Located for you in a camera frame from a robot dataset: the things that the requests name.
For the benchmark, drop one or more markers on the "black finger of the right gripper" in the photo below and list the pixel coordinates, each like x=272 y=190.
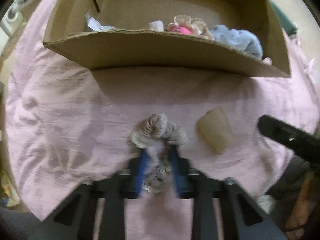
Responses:
x=301 y=143

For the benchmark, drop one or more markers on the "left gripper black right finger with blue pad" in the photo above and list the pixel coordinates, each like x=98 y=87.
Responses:
x=222 y=209

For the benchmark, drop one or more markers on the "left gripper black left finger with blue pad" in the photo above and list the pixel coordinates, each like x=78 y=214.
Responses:
x=76 y=214

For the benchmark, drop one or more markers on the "cream lace scrunchie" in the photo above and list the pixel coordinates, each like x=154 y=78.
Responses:
x=196 y=25

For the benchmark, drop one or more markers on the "person's right hand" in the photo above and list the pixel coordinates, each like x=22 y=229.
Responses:
x=304 y=220

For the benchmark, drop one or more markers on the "pink bed cover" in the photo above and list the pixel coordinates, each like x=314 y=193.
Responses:
x=66 y=123

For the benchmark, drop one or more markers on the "light blue fluffy cloth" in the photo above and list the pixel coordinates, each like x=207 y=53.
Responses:
x=241 y=40

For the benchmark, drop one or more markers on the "teal headboard cushion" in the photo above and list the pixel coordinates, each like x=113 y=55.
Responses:
x=289 y=27

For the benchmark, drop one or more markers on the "open cardboard box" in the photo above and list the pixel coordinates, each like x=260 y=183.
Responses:
x=140 y=38

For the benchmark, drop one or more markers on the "pink rubber duck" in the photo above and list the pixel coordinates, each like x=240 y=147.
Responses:
x=179 y=29

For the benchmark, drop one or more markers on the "clear plastic bag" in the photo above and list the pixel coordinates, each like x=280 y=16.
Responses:
x=95 y=25

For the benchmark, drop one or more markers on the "white washing machine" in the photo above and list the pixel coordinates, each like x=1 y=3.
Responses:
x=13 y=18

